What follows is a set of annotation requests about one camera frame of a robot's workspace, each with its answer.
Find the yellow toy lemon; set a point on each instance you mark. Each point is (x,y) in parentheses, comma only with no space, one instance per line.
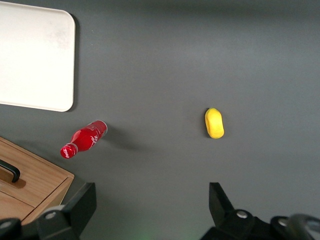
(214,123)

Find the red coke bottle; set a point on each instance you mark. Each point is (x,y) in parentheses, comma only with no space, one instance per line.
(85,137)

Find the wooden drawer cabinet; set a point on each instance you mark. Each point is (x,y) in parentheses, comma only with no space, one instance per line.
(40,175)

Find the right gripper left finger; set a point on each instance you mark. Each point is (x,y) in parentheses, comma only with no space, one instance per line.
(82,202)

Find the white rectangular tray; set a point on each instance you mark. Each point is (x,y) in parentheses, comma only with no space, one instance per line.
(32,57)

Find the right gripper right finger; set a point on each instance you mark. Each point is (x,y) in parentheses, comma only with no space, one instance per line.
(220,205)

